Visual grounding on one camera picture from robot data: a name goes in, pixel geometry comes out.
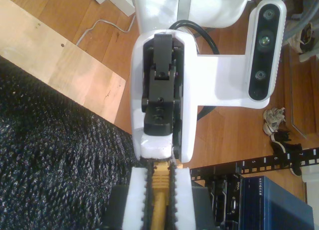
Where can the blue network switch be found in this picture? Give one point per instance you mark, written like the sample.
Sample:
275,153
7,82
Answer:
274,210

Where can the white sneaker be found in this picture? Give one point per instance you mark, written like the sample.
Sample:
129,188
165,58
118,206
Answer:
305,38

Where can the black textured mat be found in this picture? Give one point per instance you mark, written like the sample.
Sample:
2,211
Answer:
49,152

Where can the black perforated rack post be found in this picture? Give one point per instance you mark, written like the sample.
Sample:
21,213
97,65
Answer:
261,162

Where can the black rack server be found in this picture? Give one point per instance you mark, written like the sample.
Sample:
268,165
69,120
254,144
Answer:
224,202

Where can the camera bar with white bracket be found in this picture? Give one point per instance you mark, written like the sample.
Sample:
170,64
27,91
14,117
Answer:
264,53

